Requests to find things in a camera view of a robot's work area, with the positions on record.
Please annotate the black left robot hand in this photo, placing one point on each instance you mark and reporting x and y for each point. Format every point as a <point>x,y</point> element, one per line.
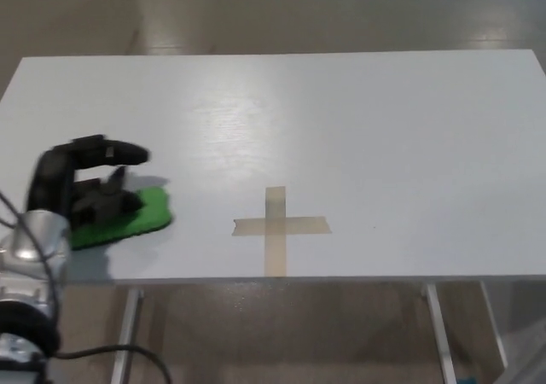
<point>49,179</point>

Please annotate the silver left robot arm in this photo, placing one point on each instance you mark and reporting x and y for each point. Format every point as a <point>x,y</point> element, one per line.
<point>30,247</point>

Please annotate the long beige tape strip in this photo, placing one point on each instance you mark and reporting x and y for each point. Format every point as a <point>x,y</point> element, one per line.
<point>277,254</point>

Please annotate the green whiteboard eraser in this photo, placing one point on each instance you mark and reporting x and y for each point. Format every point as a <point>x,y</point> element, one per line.
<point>151,213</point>

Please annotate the white metal table leg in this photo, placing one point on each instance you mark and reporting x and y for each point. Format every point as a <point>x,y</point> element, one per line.
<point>439,337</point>
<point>495,328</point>
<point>128,337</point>

